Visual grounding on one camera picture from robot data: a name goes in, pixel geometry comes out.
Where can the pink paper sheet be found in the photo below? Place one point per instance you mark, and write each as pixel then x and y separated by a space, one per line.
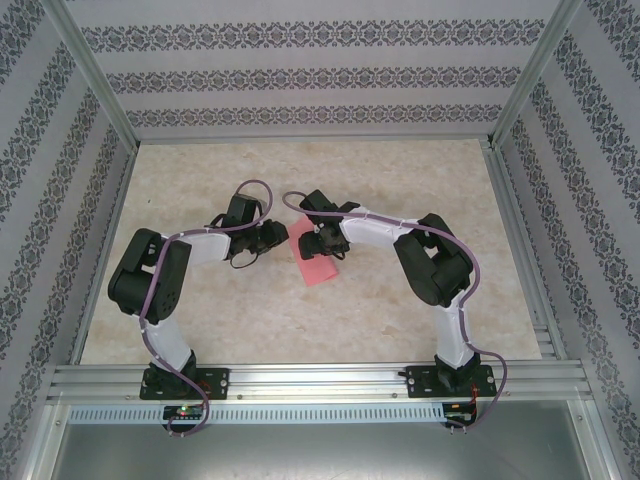
pixel 320 275

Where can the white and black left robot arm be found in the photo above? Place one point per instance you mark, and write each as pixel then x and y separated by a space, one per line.
pixel 175 342

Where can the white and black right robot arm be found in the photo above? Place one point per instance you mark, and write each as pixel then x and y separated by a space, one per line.
pixel 372 232

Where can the grey sheet metal tray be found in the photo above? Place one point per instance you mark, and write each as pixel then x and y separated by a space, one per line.
pixel 320 455

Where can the left circuit board, green light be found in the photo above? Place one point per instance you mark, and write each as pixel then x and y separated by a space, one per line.
pixel 182 412

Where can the right circuit board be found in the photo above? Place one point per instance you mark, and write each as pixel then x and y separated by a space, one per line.
pixel 457 412

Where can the aluminium mounting rail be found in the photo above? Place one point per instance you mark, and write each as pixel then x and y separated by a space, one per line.
pixel 310 382

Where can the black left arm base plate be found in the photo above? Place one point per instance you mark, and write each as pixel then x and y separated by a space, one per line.
pixel 217 382

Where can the aluminium side rail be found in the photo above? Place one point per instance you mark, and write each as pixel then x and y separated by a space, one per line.
pixel 525 255
pixel 102 255

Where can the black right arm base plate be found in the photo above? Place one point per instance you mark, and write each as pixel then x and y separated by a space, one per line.
pixel 417 382

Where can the aluminium frame post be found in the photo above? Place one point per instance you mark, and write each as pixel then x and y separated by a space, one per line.
pixel 537 75
pixel 92 75

